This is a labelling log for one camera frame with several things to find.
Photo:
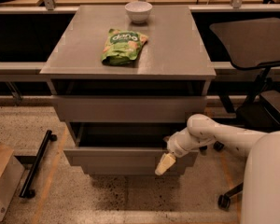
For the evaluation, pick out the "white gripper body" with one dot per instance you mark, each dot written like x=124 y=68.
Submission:
x=176 y=147

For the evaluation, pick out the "grey drawer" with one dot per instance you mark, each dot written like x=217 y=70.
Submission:
x=119 y=148
x=127 y=109

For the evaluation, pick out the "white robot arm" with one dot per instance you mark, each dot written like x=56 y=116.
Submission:
x=261 y=190

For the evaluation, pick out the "grey top drawer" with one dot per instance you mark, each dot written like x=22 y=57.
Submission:
x=127 y=109

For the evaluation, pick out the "green snack bag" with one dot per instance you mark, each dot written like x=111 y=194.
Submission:
x=122 y=47

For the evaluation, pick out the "white ceramic bowl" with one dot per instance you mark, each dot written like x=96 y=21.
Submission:
x=138 y=11

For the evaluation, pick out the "black office chair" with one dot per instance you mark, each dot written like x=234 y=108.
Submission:
x=254 y=45

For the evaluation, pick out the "black table leg foot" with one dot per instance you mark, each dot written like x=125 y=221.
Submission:
x=33 y=162

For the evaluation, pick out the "cardboard box on floor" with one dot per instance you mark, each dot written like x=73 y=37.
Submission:
x=11 y=171

